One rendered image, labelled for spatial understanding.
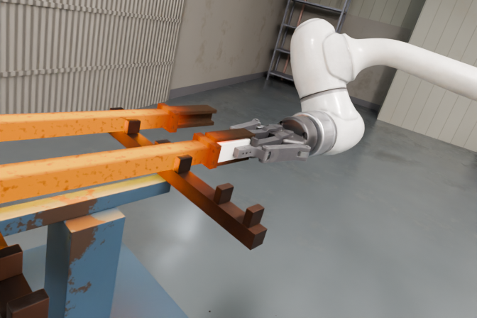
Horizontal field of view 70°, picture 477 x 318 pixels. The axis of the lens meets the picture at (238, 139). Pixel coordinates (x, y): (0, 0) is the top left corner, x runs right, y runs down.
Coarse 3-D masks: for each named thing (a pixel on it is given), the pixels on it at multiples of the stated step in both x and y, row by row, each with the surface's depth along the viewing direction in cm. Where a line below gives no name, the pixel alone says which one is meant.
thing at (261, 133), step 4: (276, 124) 61; (264, 128) 59; (268, 128) 59; (272, 128) 59; (276, 128) 60; (280, 128) 61; (252, 132) 56; (256, 132) 57; (260, 132) 57; (264, 132) 58; (268, 132) 59; (256, 136) 57; (260, 136) 58; (264, 136) 59
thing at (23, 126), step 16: (64, 112) 45; (80, 112) 46; (96, 112) 48; (112, 112) 49; (128, 112) 51; (144, 112) 53; (160, 112) 54; (176, 112) 54; (192, 112) 58; (208, 112) 60; (0, 128) 38; (16, 128) 39; (32, 128) 41; (48, 128) 42; (64, 128) 43; (80, 128) 45; (96, 128) 46; (112, 128) 48; (144, 128) 52; (176, 128) 56
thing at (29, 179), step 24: (168, 144) 44; (192, 144) 46; (216, 144) 46; (0, 168) 30; (24, 168) 31; (48, 168) 32; (72, 168) 33; (96, 168) 35; (120, 168) 37; (144, 168) 39; (168, 168) 42; (0, 192) 29; (24, 192) 31; (48, 192) 32
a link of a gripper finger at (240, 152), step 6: (234, 150) 50; (240, 150) 50; (246, 150) 50; (252, 150) 52; (258, 150) 52; (234, 156) 50; (240, 156) 50; (246, 156) 51; (258, 156) 52; (264, 156) 52
